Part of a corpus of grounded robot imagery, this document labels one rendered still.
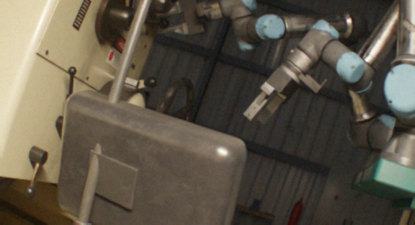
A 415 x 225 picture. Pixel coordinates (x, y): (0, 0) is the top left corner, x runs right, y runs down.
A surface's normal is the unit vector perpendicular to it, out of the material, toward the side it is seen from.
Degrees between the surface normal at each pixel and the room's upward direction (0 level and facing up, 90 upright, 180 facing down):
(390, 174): 90
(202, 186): 109
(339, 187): 90
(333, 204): 90
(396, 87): 98
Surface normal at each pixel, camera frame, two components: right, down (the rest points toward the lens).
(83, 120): -0.48, 0.07
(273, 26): 0.40, 0.04
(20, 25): -0.14, -0.17
